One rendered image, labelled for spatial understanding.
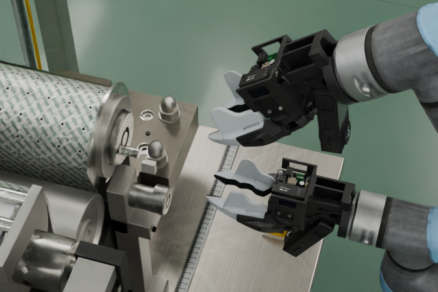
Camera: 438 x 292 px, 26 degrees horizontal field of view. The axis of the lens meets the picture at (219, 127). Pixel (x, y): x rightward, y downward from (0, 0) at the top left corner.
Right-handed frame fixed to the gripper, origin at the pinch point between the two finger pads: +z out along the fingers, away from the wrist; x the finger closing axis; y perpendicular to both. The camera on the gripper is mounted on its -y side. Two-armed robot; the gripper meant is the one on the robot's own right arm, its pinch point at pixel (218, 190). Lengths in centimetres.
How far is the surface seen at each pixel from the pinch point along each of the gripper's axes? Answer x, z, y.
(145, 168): -4.1, 13.5, -4.9
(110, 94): 4.5, 13.5, 22.9
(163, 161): -6.4, 11.1, -5.1
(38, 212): 30.9, 10.5, 34.6
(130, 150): 8.4, 9.8, 16.9
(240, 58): -125, 29, -109
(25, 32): -54, 62, -37
